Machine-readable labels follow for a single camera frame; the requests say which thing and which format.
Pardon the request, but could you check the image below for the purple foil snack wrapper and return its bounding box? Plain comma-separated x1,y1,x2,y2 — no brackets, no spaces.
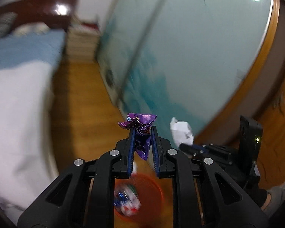
118,113,157,161

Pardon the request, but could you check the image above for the white tissue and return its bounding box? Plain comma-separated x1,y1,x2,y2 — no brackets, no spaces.
170,117,194,148

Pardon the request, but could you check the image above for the crushed blue soda can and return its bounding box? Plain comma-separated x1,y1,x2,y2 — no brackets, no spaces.
114,184,130,209

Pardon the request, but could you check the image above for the red plastic trash basket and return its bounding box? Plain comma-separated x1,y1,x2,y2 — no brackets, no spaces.
114,173,164,225

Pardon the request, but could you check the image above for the grey slipper on foot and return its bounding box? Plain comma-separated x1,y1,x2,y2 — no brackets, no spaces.
261,186,285,218

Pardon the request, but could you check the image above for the floral sliding wardrobe door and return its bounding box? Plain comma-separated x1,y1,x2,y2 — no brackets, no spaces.
97,0,279,144

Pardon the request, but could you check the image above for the beige wooden nightstand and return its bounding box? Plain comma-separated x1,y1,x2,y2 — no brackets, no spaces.
66,25,100,62

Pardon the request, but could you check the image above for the white cloth on bed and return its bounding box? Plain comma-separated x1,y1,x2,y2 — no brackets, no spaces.
0,60,58,223

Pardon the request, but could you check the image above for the bed with blue sheet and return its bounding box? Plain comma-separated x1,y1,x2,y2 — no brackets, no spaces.
0,29,66,222

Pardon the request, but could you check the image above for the white and blue pillow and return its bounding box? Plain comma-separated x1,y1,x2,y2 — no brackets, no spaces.
12,22,50,36

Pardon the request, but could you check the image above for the dark red wooden headboard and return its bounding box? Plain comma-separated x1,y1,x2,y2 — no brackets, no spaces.
0,0,79,31

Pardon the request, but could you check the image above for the grey plaid pillow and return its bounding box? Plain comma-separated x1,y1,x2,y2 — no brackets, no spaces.
0,12,17,38

